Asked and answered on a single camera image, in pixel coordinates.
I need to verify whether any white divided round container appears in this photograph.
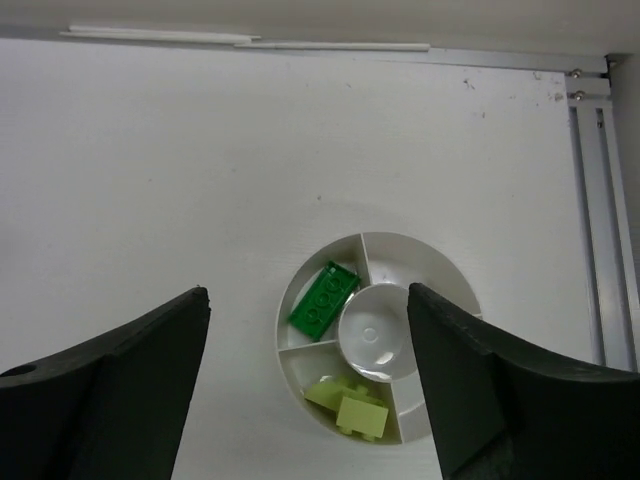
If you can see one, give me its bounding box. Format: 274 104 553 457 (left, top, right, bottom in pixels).
276 232 482 445

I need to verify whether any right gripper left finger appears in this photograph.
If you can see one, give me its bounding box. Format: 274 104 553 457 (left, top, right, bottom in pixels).
1 287 210 479

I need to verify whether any green 2x4 lego brick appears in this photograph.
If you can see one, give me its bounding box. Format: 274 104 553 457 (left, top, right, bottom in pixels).
288 261 361 342

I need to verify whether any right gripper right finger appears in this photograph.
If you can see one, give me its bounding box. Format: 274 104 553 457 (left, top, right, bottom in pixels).
407 283 639 479

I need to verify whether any aluminium rail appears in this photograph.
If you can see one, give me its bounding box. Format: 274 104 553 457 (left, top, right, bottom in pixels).
429 48 639 371

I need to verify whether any light green 2x2 brick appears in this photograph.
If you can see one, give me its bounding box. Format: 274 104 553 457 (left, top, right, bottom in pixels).
336 396 389 442
304 377 386 413

